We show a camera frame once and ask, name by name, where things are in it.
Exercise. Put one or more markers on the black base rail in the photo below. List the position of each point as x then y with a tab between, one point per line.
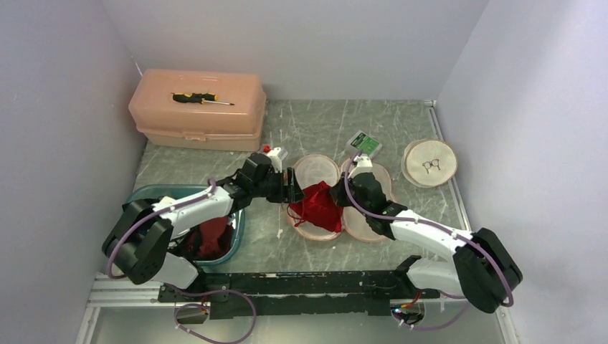
372	292

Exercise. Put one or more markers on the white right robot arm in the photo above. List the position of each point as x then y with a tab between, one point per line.
475	265

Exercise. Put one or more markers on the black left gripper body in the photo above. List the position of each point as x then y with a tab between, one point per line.
272	188

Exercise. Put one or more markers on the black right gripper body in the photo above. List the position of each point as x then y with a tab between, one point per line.
353	193

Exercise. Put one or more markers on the red satin bra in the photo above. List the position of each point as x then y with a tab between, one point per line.
317	208

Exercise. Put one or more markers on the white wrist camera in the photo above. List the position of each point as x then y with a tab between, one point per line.
360	164
277	155

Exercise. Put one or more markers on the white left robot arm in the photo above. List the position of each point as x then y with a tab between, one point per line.
138	246

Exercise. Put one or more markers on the round white mesh pouch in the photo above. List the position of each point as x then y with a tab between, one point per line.
429	163

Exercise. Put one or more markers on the black yellow screwdriver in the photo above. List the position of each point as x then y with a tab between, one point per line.
198	98

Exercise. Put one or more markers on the red cloth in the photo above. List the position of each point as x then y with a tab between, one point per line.
209	240

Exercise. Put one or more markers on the pink plastic storage box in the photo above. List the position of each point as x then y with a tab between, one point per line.
200	126

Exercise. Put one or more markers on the teal plastic basin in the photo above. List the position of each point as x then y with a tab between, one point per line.
178	191

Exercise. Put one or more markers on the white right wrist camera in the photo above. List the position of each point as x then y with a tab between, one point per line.
360	164

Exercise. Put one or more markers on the white green small box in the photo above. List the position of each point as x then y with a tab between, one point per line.
365	143

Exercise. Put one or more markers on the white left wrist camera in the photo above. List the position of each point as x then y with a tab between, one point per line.
277	155

